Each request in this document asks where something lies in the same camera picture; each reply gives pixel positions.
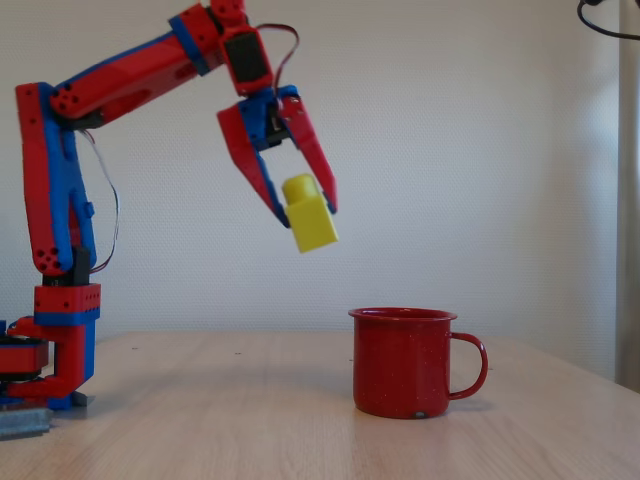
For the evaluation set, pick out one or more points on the yellow toy building block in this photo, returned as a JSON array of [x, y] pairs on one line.
[[312, 225]]

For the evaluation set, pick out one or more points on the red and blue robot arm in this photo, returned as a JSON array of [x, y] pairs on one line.
[[125, 80]]

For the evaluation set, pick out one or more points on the red enamel mug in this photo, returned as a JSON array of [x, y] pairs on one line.
[[400, 365]]

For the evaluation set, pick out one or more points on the beige curtain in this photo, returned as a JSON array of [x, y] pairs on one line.
[[630, 200]]

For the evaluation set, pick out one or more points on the grey metal table clamp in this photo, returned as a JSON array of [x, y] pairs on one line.
[[22, 424]]

